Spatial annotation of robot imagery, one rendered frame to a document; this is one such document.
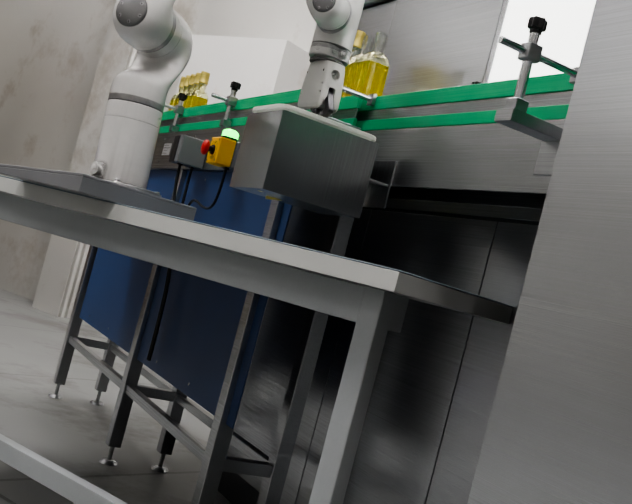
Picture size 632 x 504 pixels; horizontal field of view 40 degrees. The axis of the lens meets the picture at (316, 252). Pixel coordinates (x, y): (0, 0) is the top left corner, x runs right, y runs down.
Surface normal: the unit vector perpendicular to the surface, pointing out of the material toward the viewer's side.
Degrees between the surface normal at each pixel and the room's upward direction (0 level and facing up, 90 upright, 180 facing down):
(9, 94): 90
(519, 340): 90
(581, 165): 90
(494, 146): 90
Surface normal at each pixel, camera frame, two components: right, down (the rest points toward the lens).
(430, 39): -0.85, -0.24
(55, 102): -0.57, -0.18
